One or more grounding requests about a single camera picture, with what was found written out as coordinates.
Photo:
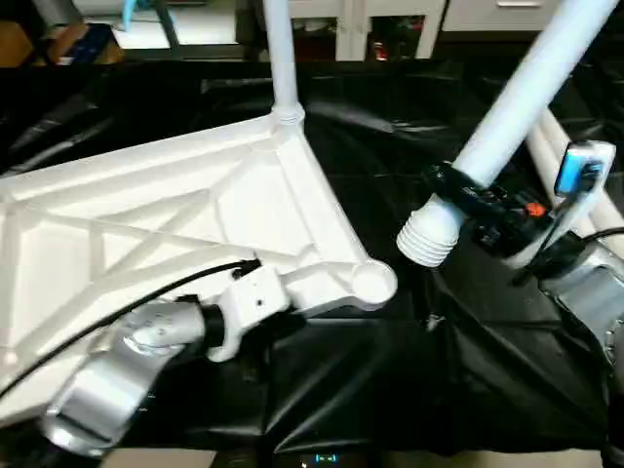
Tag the white drawer unit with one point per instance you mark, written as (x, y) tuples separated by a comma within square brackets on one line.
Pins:
[(507, 12)]

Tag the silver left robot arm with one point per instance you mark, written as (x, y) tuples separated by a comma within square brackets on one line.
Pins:
[(117, 370)]

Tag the black work mat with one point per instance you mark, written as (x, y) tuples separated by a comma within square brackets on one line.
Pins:
[(439, 351)]

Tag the blue box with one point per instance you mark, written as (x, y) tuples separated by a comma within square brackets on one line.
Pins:
[(88, 44)]

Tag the white plastic table top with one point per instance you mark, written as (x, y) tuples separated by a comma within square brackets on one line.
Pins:
[(146, 224)]

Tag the white plastic table leg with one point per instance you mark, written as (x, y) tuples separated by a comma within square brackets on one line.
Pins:
[(281, 58), (595, 195), (517, 107), (551, 146)]

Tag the turquoise plastic stool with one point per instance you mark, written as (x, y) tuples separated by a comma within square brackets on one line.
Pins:
[(132, 12)]

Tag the grey metal pole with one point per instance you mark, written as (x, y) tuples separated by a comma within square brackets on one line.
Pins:
[(166, 21)]

